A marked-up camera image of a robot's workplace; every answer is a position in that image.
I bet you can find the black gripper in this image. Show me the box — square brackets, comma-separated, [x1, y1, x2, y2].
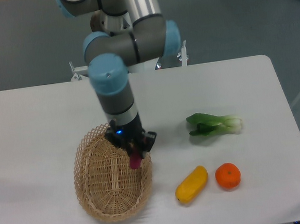
[105, 113, 157, 159]

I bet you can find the purple sweet potato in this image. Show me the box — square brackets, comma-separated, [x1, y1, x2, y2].
[129, 152, 142, 169]

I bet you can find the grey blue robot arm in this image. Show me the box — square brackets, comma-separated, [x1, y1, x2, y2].
[56, 0, 181, 162]

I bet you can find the woven wicker basket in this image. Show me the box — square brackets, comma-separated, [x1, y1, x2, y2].
[74, 123, 152, 223]

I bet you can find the green bok choy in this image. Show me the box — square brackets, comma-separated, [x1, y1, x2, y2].
[186, 113, 243, 136]

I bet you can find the yellow mango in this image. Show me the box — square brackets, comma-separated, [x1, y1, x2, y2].
[175, 166, 208, 204]

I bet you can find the orange tangerine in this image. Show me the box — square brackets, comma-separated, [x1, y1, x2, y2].
[215, 163, 241, 189]

